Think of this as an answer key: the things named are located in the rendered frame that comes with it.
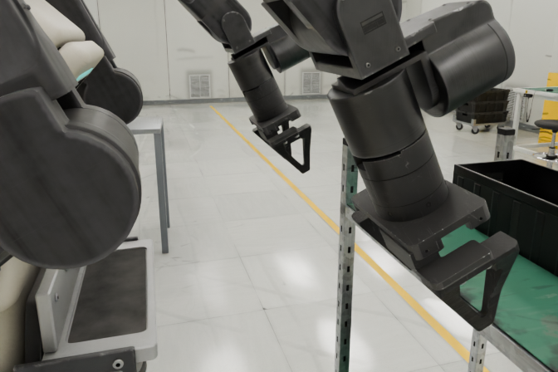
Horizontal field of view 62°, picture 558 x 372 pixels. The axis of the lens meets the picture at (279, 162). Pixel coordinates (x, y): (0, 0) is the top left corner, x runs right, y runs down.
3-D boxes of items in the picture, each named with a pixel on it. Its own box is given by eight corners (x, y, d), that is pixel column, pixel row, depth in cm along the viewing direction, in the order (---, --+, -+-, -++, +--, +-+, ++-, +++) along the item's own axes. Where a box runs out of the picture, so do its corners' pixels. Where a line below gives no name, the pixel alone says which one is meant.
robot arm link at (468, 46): (284, 1, 35) (328, -8, 26) (414, -65, 36) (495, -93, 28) (343, 139, 39) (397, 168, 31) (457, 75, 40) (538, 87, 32)
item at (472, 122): (485, 126, 710) (490, 86, 694) (508, 132, 668) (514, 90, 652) (450, 129, 689) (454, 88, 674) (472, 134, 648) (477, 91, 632)
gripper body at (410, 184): (417, 179, 42) (390, 107, 40) (496, 222, 33) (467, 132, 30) (356, 214, 42) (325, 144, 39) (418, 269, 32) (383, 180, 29)
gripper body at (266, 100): (284, 109, 82) (266, 71, 80) (303, 119, 73) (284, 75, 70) (252, 127, 81) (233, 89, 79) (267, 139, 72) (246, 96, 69)
